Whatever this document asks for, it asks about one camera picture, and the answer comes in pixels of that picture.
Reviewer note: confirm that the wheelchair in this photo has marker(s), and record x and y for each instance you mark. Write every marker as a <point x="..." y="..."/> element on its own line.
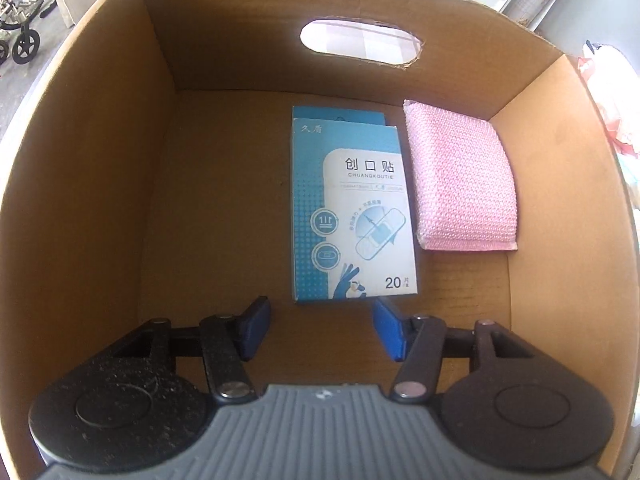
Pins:
<point x="19" y="40"/>

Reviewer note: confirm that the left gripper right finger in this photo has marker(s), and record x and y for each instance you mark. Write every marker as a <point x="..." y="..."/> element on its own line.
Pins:
<point x="497" y="397"/>

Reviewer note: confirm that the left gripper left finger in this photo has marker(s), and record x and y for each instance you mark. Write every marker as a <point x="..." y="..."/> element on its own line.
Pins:
<point x="150" y="395"/>

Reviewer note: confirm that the red wet wipes pack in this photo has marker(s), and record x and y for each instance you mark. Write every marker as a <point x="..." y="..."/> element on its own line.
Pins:
<point x="613" y="84"/>

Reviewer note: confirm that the brown cardboard box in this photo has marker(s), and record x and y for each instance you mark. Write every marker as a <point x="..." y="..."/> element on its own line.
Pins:
<point x="149" y="176"/>

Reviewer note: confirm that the blue bandage box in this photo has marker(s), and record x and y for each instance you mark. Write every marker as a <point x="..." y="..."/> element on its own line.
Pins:
<point x="352" y="235"/>

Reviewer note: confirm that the pink scrubbing sponge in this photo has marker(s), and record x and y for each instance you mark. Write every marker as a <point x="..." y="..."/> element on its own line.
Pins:
<point x="465" y="191"/>

